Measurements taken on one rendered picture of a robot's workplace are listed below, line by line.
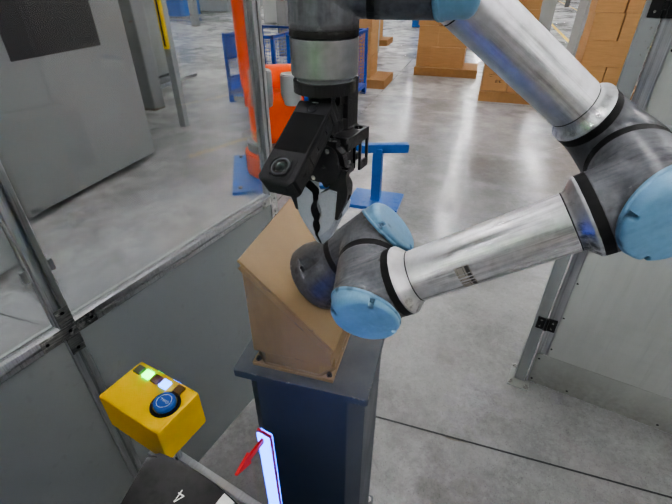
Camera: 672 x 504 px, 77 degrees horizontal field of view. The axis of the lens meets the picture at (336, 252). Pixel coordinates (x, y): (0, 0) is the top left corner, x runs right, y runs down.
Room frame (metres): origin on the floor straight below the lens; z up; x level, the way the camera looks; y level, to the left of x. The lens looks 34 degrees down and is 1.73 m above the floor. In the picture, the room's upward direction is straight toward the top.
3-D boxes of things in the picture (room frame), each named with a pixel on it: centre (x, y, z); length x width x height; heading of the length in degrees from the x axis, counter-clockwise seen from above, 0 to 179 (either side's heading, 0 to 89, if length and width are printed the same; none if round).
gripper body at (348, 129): (0.51, 0.01, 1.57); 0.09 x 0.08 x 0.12; 150
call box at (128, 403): (0.51, 0.35, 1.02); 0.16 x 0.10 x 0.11; 60
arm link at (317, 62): (0.51, 0.02, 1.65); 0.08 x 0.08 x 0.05
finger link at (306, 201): (0.52, 0.03, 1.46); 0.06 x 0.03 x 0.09; 150
